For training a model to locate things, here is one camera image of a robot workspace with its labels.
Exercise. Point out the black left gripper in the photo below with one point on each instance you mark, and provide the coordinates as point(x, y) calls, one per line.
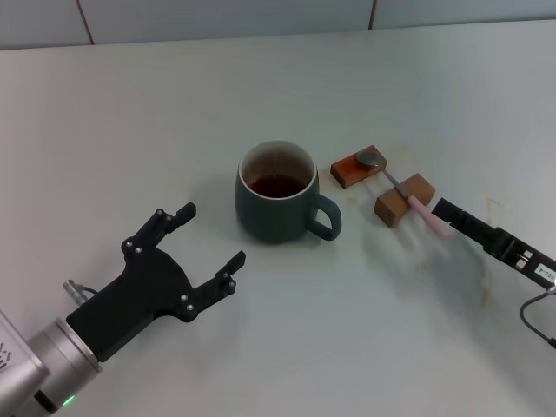
point(139, 295)

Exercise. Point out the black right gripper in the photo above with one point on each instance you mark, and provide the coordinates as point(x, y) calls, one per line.
point(540, 269)

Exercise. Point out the grey ceramic cup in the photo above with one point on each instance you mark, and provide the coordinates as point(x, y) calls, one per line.
point(273, 217)

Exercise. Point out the arched light wooden block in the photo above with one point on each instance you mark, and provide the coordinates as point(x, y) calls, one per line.
point(391, 208)

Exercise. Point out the flat reddish wooden block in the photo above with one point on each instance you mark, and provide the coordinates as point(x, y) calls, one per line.
point(347, 171)

